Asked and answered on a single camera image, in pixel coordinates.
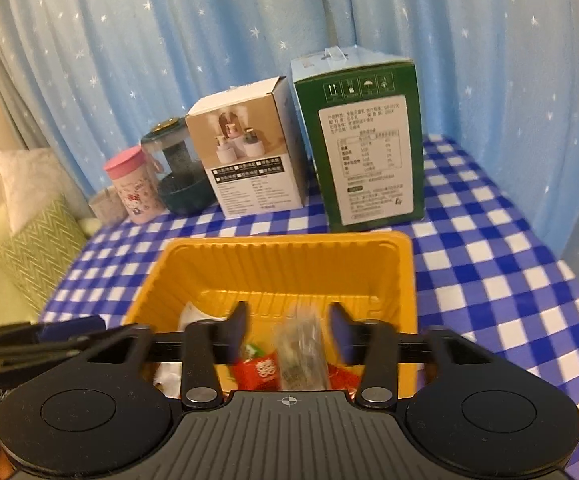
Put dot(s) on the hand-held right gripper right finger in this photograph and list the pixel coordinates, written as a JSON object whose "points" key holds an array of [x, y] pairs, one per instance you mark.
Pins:
{"points": [[342, 331]]}

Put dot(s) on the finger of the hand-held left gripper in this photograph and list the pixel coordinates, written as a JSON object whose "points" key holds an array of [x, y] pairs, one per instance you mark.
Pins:
{"points": [[69, 329], [44, 351]]}

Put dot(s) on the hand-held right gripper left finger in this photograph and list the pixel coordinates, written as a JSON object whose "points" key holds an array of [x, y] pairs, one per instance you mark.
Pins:
{"points": [[239, 326]]}

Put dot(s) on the green and red candy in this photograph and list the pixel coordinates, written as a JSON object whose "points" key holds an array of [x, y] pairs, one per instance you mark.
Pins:
{"points": [[250, 347]]}

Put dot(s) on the red candy packet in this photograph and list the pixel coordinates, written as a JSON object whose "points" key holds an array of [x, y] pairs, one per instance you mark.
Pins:
{"points": [[342, 377]]}

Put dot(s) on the pale grey snack packet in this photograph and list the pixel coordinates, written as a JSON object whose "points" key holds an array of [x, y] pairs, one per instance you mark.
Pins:
{"points": [[194, 312]]}

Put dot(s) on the red candy with white print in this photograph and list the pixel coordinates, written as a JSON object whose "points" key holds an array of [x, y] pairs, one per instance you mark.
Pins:
{"points": [[257, 371]]}

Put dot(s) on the clear printed snack packet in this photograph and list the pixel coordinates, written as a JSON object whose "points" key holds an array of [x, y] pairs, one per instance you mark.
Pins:
{"points": [[294, 355]]}

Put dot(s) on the orange plastic tray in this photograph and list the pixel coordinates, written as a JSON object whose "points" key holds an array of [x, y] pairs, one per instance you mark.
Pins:
{"points": [[269, 270]]}

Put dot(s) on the green zigzag pillow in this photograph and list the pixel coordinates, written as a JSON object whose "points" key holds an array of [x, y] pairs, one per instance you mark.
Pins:
{"points": [[34, 255]]}

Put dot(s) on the small white ceramic cup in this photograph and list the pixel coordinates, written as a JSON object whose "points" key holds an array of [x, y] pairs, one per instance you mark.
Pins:
{"points": [[107, 207]]}

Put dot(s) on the blue white checkered tablecloth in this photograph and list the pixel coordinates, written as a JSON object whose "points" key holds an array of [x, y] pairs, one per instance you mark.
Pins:
{"points": [[469, 270]]}

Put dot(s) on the dark green glass kettle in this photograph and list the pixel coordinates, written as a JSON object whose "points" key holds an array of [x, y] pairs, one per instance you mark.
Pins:
{"points": [[179, 195]]}

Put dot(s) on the white and beige product box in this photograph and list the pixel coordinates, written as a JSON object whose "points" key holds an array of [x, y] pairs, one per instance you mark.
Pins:
{"points": [[249, 180]]}

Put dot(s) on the pink cartoon cup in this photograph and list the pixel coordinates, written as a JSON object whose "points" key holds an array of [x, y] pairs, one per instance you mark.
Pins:
{"points": [[132, 190]]}

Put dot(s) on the white pillow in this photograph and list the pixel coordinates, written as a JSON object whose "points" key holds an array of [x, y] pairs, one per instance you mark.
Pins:
{"points": [[24, 180]]}

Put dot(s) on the green carton box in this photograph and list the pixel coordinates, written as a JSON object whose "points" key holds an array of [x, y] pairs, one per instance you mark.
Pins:
{"points": [[369, 160]]}

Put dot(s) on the grey curtain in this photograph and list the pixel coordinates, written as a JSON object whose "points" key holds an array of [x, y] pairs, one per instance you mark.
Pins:
{"points": [[29, 100]]}

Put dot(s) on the blue starry curtain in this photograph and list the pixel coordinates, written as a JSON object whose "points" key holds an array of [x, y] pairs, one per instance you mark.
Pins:
{"points": [[269, 20]]}

